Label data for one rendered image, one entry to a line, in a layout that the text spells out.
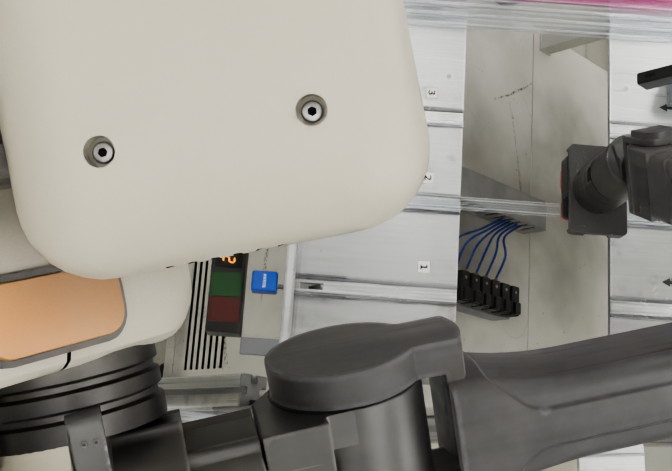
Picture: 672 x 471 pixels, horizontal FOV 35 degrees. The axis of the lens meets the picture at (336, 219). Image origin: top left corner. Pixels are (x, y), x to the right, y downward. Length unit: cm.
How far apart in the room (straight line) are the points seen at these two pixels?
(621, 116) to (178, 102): 103
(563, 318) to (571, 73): 46
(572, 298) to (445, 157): 67
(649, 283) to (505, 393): 78
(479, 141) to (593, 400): 121
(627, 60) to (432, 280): 38
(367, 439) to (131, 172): 20
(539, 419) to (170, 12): 28
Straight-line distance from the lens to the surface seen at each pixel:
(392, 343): 52
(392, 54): 36
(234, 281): 125
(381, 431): 51
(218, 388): 133
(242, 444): 49
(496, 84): 180
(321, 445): 49
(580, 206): 119
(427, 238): 125
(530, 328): 178
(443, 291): 124
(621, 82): 137
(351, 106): 35
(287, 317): 121
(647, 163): 102
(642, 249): 131
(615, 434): 56
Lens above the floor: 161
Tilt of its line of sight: 43 degrees down
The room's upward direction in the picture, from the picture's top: 79 degrees clockwise
